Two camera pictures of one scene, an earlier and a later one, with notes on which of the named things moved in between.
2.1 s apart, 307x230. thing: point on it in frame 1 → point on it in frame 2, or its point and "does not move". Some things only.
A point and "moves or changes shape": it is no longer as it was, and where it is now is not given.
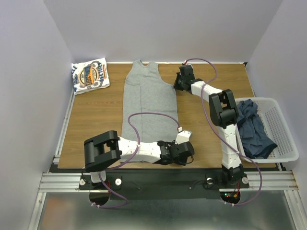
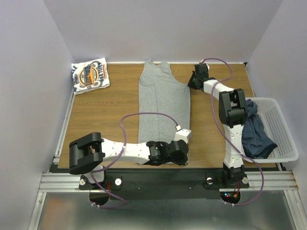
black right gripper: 178,84 → 200,69
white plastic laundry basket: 272,116 does not move
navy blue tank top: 257,143 does not move
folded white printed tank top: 89,75 does not move
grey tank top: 145,90 moves or changes shape
